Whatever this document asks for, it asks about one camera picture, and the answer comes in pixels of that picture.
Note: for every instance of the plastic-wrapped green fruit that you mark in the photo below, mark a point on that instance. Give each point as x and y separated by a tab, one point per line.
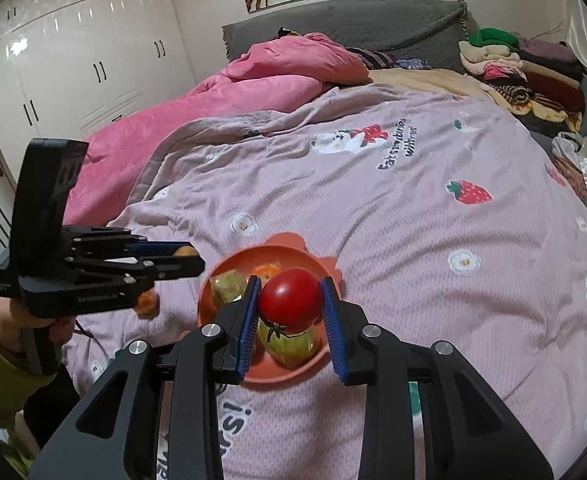
293	350
226	287

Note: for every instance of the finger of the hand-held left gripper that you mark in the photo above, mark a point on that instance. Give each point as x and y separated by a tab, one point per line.
153	248
183	266

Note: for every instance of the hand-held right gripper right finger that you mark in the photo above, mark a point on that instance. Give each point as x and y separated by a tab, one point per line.
331	325

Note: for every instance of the person's left hand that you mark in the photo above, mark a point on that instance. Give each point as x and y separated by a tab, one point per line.
3	320

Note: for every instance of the red tomato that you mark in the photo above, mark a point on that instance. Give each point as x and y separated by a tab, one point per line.
288	300

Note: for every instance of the beige bed sheet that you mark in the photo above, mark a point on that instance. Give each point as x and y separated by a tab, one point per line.
423	80

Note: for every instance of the pink quilt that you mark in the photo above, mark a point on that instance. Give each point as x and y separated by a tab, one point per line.
223	95

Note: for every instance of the red-orange plate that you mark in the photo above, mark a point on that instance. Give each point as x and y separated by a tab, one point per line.
238	260

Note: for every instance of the grey padded headboard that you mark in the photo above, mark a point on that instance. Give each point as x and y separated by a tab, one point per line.
348	25

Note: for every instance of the brown longan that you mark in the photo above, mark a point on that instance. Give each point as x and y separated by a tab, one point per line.
186	250

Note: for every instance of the pile of folded clothes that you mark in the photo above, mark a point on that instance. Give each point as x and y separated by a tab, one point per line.
523	85

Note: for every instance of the plastic-wrapped orange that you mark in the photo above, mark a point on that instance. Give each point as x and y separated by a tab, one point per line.
148	305
268	272

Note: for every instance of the dark patterned cloth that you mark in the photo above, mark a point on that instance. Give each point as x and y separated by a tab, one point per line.
373	57

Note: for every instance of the white wardrobe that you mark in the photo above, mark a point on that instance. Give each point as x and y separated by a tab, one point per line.
98	35

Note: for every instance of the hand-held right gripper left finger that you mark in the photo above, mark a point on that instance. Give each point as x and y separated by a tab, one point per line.
249	320

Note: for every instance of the pink printed blanket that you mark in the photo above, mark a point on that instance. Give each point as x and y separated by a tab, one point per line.
423	260

